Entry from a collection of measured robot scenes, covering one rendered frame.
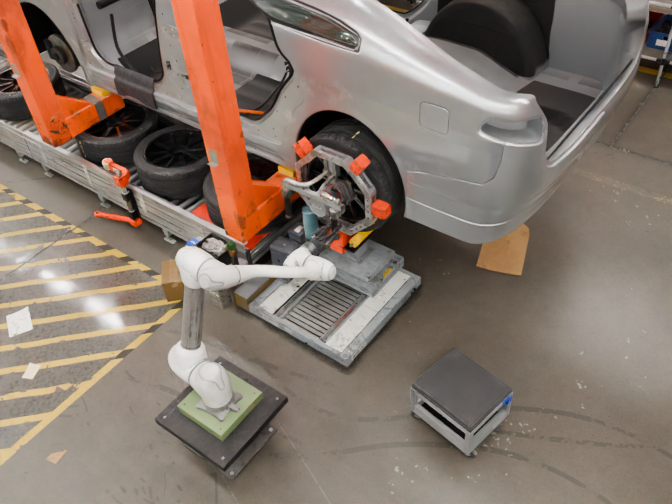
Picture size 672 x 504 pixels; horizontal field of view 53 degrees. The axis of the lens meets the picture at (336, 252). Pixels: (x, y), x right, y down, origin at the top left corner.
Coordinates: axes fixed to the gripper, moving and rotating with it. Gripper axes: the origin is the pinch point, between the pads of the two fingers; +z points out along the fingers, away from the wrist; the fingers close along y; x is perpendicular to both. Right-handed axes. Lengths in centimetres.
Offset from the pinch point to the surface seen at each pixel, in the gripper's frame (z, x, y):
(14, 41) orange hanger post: -14, 53, -253
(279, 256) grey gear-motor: -2, -46, -47
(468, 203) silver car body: 35, 20, 62
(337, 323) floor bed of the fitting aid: -7, -75, 1
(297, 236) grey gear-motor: 15, -41, -45
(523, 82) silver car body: 181, 8, 24
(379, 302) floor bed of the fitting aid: 22, -75, 13
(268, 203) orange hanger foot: 9, -16, -60
